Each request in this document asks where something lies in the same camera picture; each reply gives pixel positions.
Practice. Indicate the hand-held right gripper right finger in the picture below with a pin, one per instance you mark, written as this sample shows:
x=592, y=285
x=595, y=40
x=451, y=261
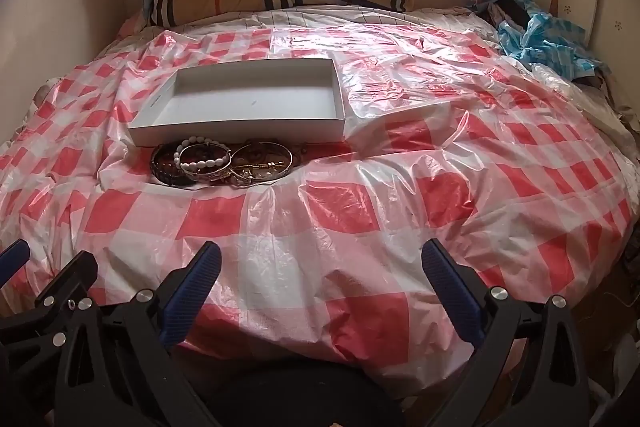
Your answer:
x=450, y=297

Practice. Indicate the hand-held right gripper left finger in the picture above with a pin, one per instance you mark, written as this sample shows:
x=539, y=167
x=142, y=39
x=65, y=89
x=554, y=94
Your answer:
x=192, y=297

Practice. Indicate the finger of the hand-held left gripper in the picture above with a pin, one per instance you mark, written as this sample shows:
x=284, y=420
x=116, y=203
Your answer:
x=70, y=277
x=12, y=259

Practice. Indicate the silver bangle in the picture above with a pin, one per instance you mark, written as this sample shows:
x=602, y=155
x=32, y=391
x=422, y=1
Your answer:
x=287, y=167

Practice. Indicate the white cardboard box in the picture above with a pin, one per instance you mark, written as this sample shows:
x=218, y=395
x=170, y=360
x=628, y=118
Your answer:
x=240, y=102

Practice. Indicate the red checkered plastic sheet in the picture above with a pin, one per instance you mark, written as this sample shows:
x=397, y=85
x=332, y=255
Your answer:
x=350, y=217

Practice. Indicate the blue striped plastic bag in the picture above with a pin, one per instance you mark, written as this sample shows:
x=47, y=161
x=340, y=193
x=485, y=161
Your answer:
x=540, y=37

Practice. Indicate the pile of dark clothes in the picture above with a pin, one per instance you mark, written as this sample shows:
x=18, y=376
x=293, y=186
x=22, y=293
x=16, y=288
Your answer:
x=505, y=7

